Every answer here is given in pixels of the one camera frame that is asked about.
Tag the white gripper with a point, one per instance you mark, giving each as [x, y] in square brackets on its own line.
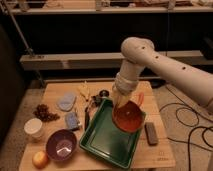
[126, 82]

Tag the orange bowl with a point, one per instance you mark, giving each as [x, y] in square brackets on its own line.
[128, 118]

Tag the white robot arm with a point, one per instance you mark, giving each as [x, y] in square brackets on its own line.
[139, 53]

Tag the green plastic tray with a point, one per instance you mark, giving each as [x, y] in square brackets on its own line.
[104, 140]

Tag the small dark round can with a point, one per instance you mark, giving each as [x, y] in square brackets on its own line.
[104, 93]

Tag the orange carrot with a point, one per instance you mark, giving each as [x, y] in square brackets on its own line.
[140, 99]

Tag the yellow banana toy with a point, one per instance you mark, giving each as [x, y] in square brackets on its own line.
[84, 90]

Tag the grey rectangular block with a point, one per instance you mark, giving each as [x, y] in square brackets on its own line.
[151, 133]

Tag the blue sponge block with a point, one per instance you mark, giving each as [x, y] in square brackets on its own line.
[72, 121]

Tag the purple bowl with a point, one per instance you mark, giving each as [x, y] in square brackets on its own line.
[61, 145]

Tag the wooden slatted table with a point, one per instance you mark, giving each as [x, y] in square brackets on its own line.
[145, 157]

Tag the dark brown grape bunch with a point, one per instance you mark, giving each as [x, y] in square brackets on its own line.
[42, 112]

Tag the white cylindrical container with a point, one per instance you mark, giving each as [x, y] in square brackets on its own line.
[34, 128]

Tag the orange fruit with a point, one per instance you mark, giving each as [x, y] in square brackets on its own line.
[40, 159]

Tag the black handled tool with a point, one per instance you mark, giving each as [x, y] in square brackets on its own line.
[93, 103]

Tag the white lower shelf rail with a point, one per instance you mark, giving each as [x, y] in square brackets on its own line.
[100, 60]

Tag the white shelf rail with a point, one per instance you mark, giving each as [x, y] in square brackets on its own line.
[100, 60]
[33, 7]

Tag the white upper shelf rail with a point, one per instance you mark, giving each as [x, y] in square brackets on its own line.
[33, 7]

